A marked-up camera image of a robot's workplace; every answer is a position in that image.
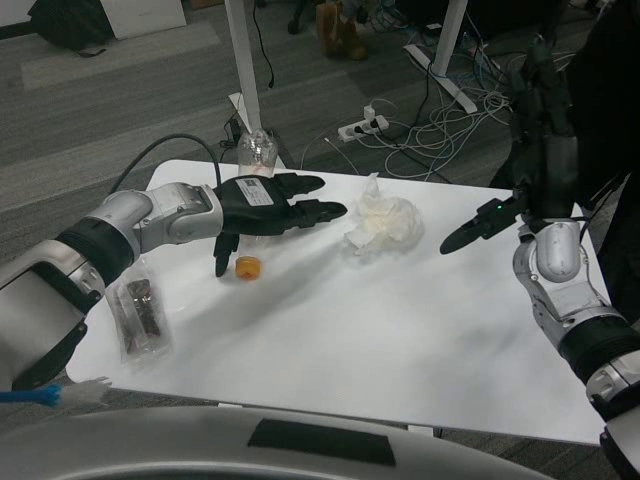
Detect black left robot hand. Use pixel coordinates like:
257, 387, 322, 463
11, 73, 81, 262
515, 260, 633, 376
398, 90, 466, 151
213, 173, 349, 279

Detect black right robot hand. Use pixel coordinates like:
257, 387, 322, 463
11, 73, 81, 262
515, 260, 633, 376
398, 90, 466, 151
439, 34, 581, 256

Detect red-label plastic bottle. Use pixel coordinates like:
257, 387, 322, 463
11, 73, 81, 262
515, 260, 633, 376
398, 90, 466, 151
234, 127, 279, 284

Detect person in dark green jacket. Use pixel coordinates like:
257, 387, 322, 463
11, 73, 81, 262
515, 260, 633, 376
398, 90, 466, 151
489, 0, 640, 331

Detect crumpled white plastic wrap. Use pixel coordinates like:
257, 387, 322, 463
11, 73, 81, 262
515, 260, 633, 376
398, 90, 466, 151
342, 172, 426, 257

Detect white standing desk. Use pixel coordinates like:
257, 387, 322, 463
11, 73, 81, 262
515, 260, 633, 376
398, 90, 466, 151
224, 0, 477, 169

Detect white power strip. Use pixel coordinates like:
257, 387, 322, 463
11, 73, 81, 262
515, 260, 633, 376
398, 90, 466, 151
337, 115, 390, 141

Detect clear snack packet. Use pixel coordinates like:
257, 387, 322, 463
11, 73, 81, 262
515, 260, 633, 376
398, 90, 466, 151
106, 259, 175, 369

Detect person in grey trousers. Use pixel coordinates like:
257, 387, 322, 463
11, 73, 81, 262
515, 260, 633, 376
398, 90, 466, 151
316, 0, 370, 61

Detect white cardboard box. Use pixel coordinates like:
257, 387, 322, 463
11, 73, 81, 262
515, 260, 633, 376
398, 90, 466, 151
99, 0, 189, 40

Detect silver robot chest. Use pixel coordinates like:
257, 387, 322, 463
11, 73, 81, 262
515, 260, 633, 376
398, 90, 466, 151
0, 405, 609, 480

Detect black bag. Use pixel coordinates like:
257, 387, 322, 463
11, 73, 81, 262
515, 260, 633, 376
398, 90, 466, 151
27, 0, 116, 56

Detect blue and white brush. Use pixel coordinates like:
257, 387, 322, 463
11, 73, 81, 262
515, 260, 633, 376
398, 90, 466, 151
0, 375, 114, 409

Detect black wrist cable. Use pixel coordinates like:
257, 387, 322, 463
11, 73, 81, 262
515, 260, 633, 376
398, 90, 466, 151
107, 133, 224, 194

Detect tangle of white cables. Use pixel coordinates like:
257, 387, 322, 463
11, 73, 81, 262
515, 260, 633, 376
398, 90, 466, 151
299, 9, 521, 181

